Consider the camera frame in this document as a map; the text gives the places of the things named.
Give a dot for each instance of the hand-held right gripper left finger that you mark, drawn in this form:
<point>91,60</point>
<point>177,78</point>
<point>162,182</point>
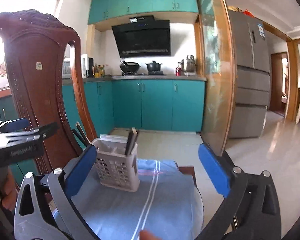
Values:
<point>81,170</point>

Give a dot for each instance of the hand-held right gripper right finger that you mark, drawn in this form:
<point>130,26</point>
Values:
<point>213,172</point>

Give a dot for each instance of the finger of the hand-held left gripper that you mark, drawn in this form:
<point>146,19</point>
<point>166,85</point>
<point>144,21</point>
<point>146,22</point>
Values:
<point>17,125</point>
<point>40,131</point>

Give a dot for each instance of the textured black chopstick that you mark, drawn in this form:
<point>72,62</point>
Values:
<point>78,137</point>

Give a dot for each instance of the white plastic utensil basket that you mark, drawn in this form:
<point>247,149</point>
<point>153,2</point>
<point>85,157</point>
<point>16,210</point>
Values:
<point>115,172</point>

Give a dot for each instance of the dark grey chopstick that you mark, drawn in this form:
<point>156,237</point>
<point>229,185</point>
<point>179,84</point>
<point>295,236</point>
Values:
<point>129,142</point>

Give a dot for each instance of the beige chopstick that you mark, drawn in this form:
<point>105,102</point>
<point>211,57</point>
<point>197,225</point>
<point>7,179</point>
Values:
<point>133,132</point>

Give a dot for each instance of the person's right hand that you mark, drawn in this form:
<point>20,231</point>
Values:
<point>150,236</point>

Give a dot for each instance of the dark brown chopstick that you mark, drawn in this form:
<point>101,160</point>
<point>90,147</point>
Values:
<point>83,133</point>

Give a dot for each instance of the carved wooden chair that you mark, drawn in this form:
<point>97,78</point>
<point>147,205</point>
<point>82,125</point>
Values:
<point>35,92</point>

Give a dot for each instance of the blue striped cloth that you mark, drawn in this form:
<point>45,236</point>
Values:
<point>165,200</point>

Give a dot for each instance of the white countertop appliance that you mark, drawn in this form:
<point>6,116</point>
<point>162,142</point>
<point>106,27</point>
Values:
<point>84,66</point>

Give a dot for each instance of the black countertop appliance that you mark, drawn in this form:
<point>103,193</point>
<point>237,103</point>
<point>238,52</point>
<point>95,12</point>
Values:
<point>90,67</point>

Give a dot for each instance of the group of condiment bottles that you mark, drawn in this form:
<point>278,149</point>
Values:
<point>99,72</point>

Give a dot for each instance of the teal lower kitchen cabinets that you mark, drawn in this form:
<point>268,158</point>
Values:
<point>157,105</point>

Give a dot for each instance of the teal kitchen cabinets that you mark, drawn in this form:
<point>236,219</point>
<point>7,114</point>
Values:
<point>157,105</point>
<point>140,0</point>

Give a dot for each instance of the wood framed glass door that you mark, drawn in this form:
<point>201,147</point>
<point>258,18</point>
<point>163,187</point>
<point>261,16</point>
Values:
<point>215,80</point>

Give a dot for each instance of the grey kitchen countertop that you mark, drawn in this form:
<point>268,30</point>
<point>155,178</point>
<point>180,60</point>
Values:
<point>190,78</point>

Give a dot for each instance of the grey refrigerator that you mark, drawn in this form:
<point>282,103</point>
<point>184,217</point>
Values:
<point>250,80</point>

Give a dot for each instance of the red bottle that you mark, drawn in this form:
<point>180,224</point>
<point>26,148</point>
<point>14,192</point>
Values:
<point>178,71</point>

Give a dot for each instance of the black wok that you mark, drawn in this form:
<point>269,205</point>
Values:
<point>130,67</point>

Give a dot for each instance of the steel kettle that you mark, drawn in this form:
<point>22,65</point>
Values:
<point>190,63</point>

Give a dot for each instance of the gas stove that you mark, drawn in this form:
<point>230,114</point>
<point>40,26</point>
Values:
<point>142,73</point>

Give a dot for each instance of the black cooking pot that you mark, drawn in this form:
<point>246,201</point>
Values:
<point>153,66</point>

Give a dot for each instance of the black range hood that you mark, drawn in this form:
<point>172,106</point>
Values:
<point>142,40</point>

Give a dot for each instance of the teal upper kitchen cabinets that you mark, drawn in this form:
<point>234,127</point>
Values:
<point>140,0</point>

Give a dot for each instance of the wooden door frame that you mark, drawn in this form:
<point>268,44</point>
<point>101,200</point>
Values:
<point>291,80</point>

